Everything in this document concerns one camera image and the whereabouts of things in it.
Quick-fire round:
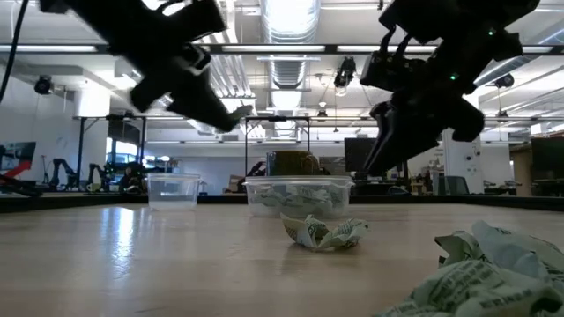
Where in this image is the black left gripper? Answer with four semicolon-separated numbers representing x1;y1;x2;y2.
130;0;241;133

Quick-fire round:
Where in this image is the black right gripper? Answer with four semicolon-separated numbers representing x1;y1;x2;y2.
363;90;485;176

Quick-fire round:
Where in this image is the pile of packets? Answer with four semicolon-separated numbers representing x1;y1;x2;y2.
374;259;564;317

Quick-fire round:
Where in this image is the black computer monitor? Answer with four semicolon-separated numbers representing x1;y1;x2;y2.
344;137;409;175
531;136;564;182

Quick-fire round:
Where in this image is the overhead light bar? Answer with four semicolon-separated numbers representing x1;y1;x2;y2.
72;115;564;123
0;42;564;55

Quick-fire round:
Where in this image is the white pillar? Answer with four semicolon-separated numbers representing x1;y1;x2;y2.
442;127;485;195

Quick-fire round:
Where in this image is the dark office chair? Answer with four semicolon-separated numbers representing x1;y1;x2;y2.
438;175;471;196

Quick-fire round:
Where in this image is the small clear plastic cup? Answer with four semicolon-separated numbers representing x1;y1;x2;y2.
146;172;202;211

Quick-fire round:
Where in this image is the large clear plastic container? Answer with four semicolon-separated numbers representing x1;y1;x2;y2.
242;175;356;220

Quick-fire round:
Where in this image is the green brown ceramic mug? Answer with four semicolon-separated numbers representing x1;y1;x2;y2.
265;151;322;178

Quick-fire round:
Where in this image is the black round ceiling lamp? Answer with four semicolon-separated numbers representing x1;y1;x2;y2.
33;74;53;96
493;73;516;89

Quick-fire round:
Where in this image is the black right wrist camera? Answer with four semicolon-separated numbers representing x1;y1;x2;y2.
359;49;427;93

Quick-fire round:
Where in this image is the black overhead camera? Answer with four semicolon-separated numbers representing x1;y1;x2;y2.
333;55;357;89

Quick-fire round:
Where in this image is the black metal frame stand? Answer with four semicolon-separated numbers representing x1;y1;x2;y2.
72;114;149;177

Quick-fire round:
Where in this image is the black right camera cable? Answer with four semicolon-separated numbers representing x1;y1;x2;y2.
379;24;413;61

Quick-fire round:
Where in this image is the silver ventilation duct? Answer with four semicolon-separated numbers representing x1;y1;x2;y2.
258;0;322;138

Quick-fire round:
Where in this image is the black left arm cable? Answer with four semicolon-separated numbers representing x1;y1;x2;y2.
0;0;30;105

